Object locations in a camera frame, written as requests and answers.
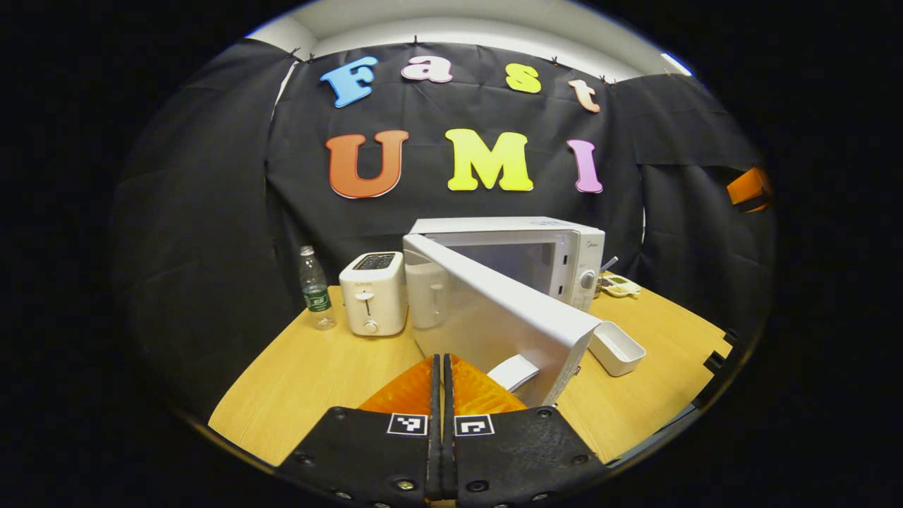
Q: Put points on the clear plastic water bottle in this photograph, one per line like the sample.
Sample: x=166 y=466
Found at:
x=316 y=296

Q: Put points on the white rectangular dish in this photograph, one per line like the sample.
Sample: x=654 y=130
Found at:
x=617 y=347

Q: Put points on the black table edge clamp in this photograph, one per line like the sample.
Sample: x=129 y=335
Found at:
x=716 y=362
x=732 y=337

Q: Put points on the white toaster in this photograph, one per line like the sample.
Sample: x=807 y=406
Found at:
x=374 y=296

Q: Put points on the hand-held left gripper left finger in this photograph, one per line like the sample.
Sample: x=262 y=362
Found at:
x=367 y=451

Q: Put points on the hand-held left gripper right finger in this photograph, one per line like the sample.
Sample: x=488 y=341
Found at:
x=515 y=451

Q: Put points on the white microwave oven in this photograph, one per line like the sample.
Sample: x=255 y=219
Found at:
x=494 y=310

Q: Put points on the white divided condiment plate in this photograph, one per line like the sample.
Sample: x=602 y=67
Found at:
x=622 y=286

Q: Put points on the black backdrop cloth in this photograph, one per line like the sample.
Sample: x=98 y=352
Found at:
x=197 y=212

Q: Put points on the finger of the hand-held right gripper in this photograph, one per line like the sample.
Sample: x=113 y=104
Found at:
x=749 y=189

